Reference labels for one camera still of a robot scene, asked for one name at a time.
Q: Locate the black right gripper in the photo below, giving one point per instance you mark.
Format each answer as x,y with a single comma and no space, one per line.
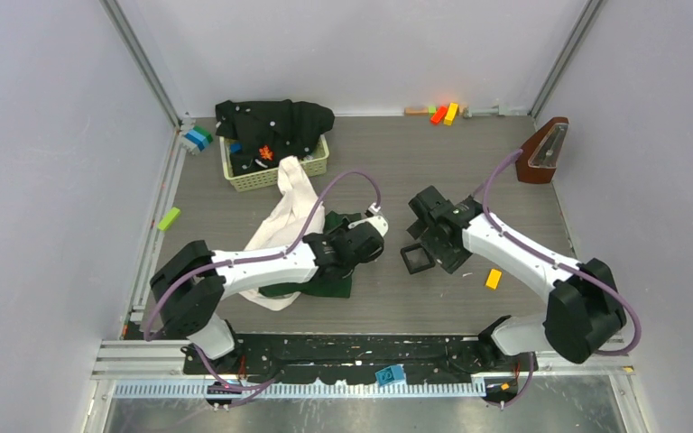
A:
448,259

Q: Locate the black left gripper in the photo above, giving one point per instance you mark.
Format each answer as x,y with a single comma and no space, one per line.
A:
343,228

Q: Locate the white and green t-shirt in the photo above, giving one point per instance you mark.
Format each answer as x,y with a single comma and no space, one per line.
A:
282,227

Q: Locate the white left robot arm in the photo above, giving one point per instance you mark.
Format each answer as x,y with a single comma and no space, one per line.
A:
190,286

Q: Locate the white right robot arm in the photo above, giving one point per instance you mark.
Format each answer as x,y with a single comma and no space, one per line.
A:
582,307

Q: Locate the black garment in basket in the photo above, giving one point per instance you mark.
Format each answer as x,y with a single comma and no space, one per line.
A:
269,131

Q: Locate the yellow block on table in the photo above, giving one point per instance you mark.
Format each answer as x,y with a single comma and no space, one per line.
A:
493,279

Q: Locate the yellow-green perforated basket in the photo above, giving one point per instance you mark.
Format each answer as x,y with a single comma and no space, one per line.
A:
314,165

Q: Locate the brown wooden metronome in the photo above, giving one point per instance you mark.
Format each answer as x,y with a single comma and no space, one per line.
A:
538,161

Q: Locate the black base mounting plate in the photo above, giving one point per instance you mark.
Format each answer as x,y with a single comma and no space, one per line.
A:
355,359

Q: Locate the lime green block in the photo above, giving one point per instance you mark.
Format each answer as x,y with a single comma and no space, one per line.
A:
168,219

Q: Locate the blue and green block stack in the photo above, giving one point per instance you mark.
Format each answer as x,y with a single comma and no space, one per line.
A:
196,139

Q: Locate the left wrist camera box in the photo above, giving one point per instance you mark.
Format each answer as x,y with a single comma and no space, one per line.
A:
373,217

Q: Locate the orange block at wall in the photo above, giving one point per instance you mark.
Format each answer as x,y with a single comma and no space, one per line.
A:
439,114

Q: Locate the yellow block at wall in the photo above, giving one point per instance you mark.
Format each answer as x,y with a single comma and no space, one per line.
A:
451,114

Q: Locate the wooden block at wall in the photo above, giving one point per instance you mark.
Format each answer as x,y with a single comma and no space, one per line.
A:
417,110

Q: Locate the teal block on rail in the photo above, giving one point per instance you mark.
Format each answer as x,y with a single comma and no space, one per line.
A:
390,374

